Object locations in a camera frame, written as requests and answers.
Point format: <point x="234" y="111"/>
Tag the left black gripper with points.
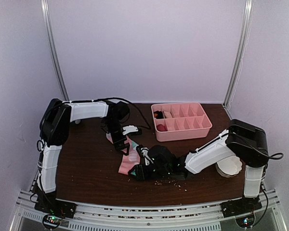
<point x="119" y="147"/>

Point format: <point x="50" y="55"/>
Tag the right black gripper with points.
<point x="140" y="171"/>

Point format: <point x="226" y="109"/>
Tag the pink patterned sock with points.
<point x="130" y="157"/>

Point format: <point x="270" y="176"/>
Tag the pink divided organizer tray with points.
<point x="190" y="122"/>

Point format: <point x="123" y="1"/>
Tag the striped beige maroon sock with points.
<point x="168" y="114"/>

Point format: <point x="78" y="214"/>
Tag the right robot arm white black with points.
<point x="240" y="139"/>

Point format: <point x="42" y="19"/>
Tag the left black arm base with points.
<point x="61" y="209"/>

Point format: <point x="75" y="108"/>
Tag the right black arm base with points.
<point x="240" y="206"/>

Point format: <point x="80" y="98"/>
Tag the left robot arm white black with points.
<point x="54" y="132"/>

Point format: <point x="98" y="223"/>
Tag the maroon rolled sock in tray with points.
<point x="161" y="128"/>

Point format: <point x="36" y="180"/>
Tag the black item in tray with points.
<point x="158" y="114"/>

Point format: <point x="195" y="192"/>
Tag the white scalloped bowl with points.
<point x="229" y="167"/>

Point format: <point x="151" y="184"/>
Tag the right circuit board with leds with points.
<point x="245" y="221"/>

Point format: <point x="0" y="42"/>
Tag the circuit board with leds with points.
<point x="245" y="221"/>
<point x="51" y="222"/>

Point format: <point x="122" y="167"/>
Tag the left circuit board with leds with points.
<point x="51" y="222"/>

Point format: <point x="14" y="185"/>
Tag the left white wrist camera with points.
<point x="129" y="129"/>

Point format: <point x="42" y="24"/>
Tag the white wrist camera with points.
<point x="129" y="129"/>
<point x="143" y="153"/>

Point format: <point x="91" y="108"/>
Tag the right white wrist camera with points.
<point x="143" y="153"/>

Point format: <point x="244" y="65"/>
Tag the aluminium front rail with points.
<point x="196" y="217"/>

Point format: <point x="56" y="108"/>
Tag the left aluminium frame post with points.
<point x="53" y="51"/>

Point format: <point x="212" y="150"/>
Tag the aluminium frame post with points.
<point x="245" y="29"/>
<point x="53" y="51"/>

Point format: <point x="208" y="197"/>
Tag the right aluminium frame post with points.
<point x="245" y="29"/>

